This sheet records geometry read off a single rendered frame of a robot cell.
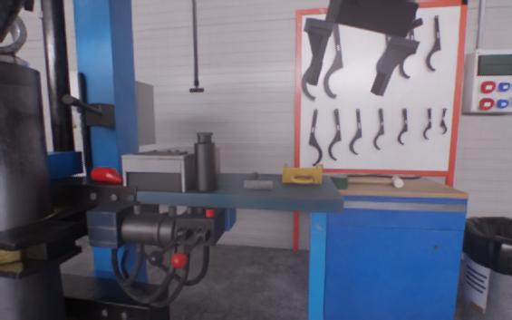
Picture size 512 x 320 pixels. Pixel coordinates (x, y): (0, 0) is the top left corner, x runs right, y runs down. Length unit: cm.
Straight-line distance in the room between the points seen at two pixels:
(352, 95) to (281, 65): 75
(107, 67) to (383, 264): 171
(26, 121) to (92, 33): 56
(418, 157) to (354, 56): 112
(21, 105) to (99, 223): 41
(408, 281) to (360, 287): 26
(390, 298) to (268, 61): 218
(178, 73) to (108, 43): 167
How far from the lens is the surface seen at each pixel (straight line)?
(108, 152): 133
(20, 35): 109
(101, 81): 135
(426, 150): 286
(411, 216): 163
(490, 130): 315
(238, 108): 270
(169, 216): 88
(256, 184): 93
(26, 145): 102
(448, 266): 181
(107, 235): 95
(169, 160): 92
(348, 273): 168
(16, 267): 94
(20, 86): 102
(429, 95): 286
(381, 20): 50
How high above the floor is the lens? 128
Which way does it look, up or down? 7 degrees down
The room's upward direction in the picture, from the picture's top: straight up
